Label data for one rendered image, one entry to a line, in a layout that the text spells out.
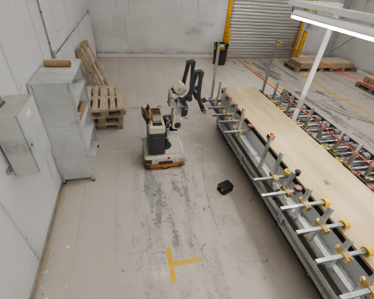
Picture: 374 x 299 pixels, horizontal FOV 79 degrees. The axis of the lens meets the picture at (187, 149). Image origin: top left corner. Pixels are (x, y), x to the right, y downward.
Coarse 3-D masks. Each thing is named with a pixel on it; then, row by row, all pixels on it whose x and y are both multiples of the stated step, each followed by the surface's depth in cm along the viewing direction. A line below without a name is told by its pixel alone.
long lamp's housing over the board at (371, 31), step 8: (296, 16) 245; (304, 16) 235; (312, 16) 226; (320, 16) 218; (328, 24) 207; (336, 24) 200; (344, 24) 193; (352, 24) 187; (360, 24) 185; (360, 32) 180; (368, 32) 174
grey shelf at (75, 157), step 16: (80, 64) 327; (32, 80) 254; (48, 80) 257; (64, 80) 260; (80, 80) 336; (48, 96) 259; (64, 96) 263; (80, 96) 355; (48, 112) 270; (64, 112) 274; (48, 128) 282; (64, 128) 287; (80, 128) 292; (64, 144) 301; (80, 144) 306; (96, 144) 399; (64, 160) 316; (80, 160) 322; (64, 176) 332; (80, 176) 339
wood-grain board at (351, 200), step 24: (240, 96) 417; (264, 96) 425; (264, 120) 351; (288, 120) 357; (288, 144) 304; (312, 144) 308; (312, 168) 268; (336, 168) 271; (312, 192) 237; (336, 192) 240; (360, 192) 242; (336, 216) 215; (360, 216) 217; (360, 240) 196
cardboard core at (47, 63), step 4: (44, 60) 285; (48, 60) 286; (52, 60) 287; (56, 60) 288; (60, 60) 289; (64, 60) 290; (68, 60) 292; (44, 64) 284; (48, 64) 285; (52, 64) 286; (56, 64) 287; (60, 64) 288; (64, 64) 289; (68, 64) 290
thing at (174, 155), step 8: (168, 136) 408; (176, 136) 410; (144, 144) 386; (168, 144) 391; (176, 144) 391; (168, 152) 372; (176, 152) 373; (184, 152) 379; (144, 160) 378; (152, 160) 362; (160, 160) 366; (168, 160) 370; (176, 160) 374; (184, 160) 380
